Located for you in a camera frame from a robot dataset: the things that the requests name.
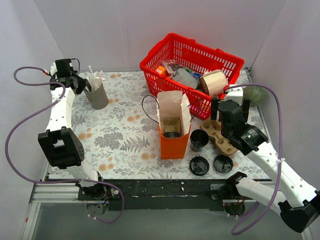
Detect black paper coffee cup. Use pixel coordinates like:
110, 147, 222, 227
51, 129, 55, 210
190, 129, 209, 152

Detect black coffee lid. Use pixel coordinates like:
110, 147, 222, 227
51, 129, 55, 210
162, 131, 181, 139
189, 156, 210, 176
213, 154, 234, 174

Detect orange paper gift bag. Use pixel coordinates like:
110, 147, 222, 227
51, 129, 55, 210
153, 90, 192, 160

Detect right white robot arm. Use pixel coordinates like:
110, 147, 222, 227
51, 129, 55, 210
211, 98, 320, 233

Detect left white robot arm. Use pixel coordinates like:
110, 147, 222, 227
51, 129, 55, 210
38, 58, 107, 200

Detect green round melon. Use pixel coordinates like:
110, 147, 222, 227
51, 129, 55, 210
243, 86, 266, 108

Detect brown cardboard cup carrier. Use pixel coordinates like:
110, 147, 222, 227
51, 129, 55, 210
200, 118, 238, 156

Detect beige tape roll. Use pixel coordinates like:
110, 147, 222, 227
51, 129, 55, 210
199, 69, 229, 97

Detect grey cup with straws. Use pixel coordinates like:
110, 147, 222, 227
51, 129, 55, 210
84, 65, 109, 110

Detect grey crumpled bag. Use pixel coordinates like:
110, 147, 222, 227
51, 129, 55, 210
171, 68, 198, 89

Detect red plastic shopping basket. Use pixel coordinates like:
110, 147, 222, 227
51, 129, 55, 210
139, 33, 245, 120

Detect orange snack packet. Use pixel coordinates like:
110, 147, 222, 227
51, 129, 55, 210
155, 65, 168, 76

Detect floral patterned table mat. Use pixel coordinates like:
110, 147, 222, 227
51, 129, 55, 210
48, 69, 272, 180

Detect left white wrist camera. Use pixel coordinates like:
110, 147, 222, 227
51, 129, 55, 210
42, 62, 58, 77

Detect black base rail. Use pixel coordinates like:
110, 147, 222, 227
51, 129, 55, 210
77, 178, 251, 212

